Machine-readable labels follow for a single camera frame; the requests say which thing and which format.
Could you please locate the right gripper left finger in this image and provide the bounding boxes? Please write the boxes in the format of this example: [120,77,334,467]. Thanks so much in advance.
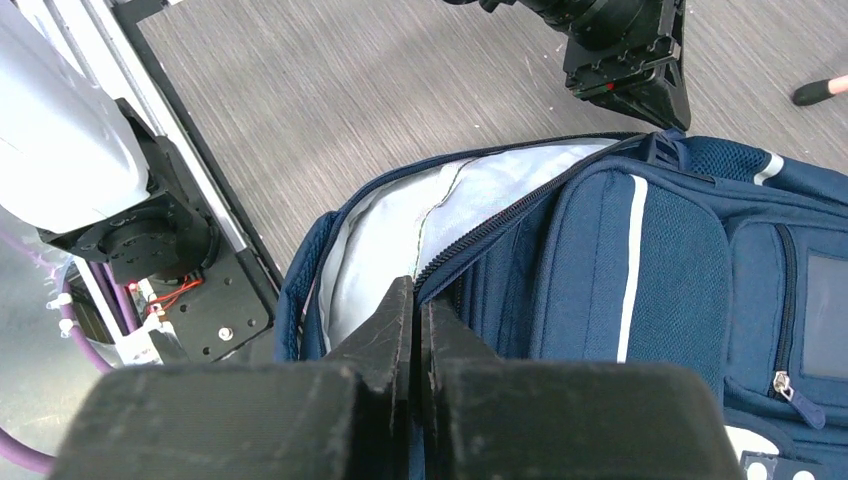
[50,277,413,479]

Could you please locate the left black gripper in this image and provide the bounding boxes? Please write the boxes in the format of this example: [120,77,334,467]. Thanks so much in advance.
[443,0,692,132]

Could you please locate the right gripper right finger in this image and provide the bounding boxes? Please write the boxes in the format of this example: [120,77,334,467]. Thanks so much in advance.
[420,299,743,479]

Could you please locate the navy blue student backpack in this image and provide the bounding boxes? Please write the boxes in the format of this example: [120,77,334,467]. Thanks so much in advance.
[274,131,847,479]

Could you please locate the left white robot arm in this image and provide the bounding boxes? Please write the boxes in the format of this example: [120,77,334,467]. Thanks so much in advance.
[1,1,691,283]

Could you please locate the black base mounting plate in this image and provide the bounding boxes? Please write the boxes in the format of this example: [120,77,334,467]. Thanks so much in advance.
[109,0,286,366]

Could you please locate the pink music stand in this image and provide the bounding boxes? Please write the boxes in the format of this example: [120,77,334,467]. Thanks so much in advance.
[791,75,847,107]

